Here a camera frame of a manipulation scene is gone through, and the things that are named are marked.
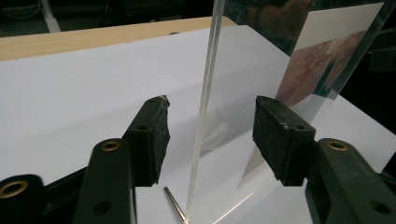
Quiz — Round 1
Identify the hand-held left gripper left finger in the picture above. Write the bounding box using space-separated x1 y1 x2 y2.
121 94 172 188

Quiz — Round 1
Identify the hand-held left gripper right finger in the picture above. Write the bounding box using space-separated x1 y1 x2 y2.
252 95 318 188

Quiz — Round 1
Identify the clear acrylic photo frame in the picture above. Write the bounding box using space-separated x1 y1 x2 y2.
184 0 396 224

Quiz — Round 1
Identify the silver metal standoff pin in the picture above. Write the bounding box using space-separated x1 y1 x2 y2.
163 186 190 224

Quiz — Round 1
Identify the white table sheet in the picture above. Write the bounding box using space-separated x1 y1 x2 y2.
0 24 396 224

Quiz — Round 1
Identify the colourful art print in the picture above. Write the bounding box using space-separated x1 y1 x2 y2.
275 2 385 108

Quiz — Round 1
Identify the white stand pole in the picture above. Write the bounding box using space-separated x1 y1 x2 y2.
40 0 63 34

